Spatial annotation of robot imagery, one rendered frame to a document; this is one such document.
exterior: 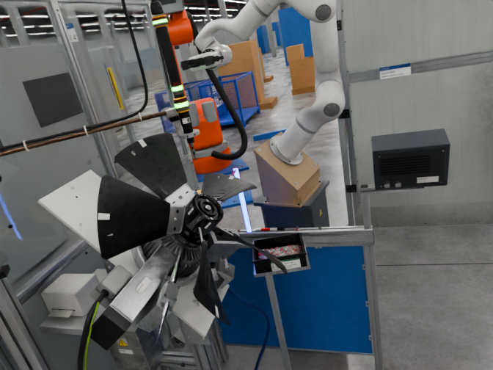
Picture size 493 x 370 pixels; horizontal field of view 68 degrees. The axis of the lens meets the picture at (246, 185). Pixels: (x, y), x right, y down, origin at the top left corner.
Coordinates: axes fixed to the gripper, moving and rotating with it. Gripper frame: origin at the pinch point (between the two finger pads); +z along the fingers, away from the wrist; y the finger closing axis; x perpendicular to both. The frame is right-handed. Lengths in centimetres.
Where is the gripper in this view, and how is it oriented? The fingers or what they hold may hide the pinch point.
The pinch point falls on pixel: (194, 63)
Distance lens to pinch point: 138.9
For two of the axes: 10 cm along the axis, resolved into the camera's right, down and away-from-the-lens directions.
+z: -2.7, 4.1, -8.7
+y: -9.4, 0.7, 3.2
